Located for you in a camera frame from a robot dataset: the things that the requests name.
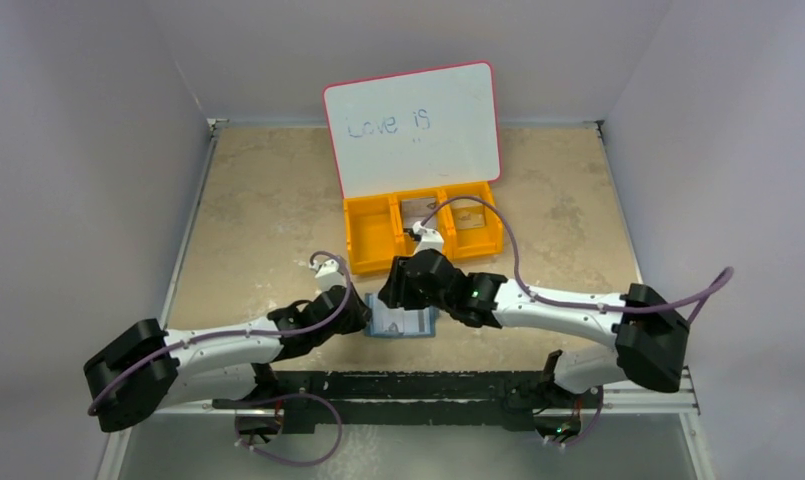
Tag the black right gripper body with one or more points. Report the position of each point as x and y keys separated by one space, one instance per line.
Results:
x=394 y=287

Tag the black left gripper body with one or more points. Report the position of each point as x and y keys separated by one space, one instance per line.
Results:
x=357 y=312

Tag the blue leather card holder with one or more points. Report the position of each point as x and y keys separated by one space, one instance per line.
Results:
x=399 y=323

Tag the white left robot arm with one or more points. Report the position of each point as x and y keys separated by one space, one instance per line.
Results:
x=147 y=367

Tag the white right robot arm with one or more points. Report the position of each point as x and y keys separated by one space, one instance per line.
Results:
x=636 y=336

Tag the cards in right bin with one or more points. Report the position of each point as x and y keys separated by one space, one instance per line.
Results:
x=468 y=213

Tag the yellow right bin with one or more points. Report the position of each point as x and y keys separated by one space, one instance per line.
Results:
x=481 y=242

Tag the yellow bin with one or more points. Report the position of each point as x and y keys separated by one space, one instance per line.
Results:
x=481 y=242
x=437 y=221
x=373 y=233

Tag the yellow middle bin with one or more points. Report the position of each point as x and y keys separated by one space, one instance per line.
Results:
x=437 y=221

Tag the yellow left bin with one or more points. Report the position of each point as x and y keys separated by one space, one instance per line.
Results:
x=373 y=233

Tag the pink framed whiteboard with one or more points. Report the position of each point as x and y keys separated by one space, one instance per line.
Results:
x=414 y=130

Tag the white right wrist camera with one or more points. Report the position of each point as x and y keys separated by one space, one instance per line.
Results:
x=425 y=238

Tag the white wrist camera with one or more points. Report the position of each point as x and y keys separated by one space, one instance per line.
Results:
x=328 y=273
x=425 y=238

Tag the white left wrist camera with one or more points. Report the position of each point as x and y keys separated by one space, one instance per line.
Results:
x=328 y=273

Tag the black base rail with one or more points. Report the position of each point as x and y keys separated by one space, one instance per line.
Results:
x=516 y=401

